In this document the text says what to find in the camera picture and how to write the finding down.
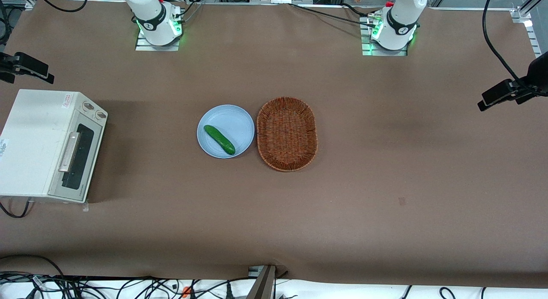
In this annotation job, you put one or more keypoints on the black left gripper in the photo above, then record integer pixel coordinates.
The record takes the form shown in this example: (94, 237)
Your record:
(537, 74)

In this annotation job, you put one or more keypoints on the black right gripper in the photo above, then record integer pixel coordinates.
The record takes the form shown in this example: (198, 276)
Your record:
(5, 63)

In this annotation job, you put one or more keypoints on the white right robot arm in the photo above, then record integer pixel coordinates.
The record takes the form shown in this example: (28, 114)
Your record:
(150, 16)

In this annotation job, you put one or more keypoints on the red printed oven sticker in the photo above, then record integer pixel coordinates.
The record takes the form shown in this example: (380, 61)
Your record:
(67, 101)

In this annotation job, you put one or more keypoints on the white toaster oven body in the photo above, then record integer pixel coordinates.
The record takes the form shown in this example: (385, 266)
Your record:
(30, 140)

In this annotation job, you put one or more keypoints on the beige oven knob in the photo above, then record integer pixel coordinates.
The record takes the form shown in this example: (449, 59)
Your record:
(87, 105)
(100, 115)

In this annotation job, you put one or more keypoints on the white oven label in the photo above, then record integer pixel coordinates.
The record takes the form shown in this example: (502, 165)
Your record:
(3, 148)

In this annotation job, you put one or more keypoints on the clear tape piece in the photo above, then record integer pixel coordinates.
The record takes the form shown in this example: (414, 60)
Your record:
(85, 207)

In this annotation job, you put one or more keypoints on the brown table cover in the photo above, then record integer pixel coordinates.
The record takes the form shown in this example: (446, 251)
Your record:
(385, 183)

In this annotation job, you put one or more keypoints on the green cucumber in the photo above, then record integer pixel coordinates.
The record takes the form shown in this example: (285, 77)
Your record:
(219, 139)

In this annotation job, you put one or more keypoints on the light blue plate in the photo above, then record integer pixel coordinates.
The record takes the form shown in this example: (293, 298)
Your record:
(235, 123)

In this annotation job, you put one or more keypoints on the brown wicker basket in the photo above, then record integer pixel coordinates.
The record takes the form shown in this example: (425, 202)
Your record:
(287, 134)

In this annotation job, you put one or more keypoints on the orange plug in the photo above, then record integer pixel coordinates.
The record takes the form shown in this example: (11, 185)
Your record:
(185, 291)

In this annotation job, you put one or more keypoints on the aluminium frame bracket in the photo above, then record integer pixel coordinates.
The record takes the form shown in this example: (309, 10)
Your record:
(523, 15)

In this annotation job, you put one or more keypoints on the aluminium arm base plate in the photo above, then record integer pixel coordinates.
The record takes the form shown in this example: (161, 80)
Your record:
(364, 42)
(145, 47)

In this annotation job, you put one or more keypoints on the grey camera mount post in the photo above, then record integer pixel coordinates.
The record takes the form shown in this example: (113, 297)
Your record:
(262, 284)

